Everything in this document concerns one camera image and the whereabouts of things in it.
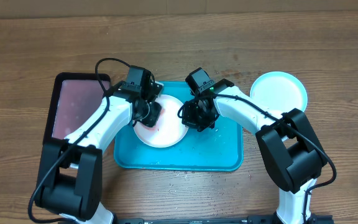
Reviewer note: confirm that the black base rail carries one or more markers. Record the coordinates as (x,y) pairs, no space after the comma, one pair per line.
(197,220)

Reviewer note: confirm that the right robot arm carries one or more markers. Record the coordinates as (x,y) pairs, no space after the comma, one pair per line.
(274,112)

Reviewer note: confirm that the green scrub sponge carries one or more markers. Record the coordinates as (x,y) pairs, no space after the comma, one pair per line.
(151,119)

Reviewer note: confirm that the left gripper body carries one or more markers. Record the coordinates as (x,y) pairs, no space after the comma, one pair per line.
(152,114)

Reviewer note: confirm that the white plate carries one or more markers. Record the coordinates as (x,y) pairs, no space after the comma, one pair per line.
(168,130)

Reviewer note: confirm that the light blue plate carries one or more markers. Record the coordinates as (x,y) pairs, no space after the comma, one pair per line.
(279,91)

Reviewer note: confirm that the teal plastic tray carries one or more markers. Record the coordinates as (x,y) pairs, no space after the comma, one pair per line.
(218,149)

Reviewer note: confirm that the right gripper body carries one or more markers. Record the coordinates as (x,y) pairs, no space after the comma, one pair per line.
(198,118)

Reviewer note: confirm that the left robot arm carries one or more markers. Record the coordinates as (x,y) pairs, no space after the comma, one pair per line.
(70,178)

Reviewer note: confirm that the black water tray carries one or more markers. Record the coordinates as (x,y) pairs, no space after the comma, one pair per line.
(75,97)

